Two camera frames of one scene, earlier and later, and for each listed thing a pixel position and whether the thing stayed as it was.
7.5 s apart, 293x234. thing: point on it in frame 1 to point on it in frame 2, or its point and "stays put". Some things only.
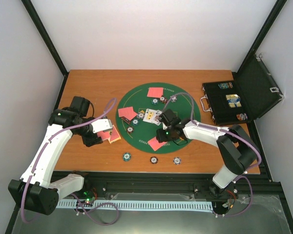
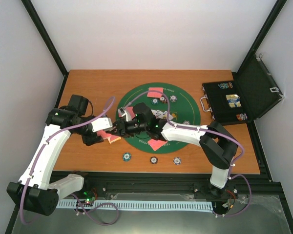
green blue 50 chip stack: (127, 156) stays put
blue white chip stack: (177, 160) stays put
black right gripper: (160, 137) to (121, 126)
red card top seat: (155, 92) stays put
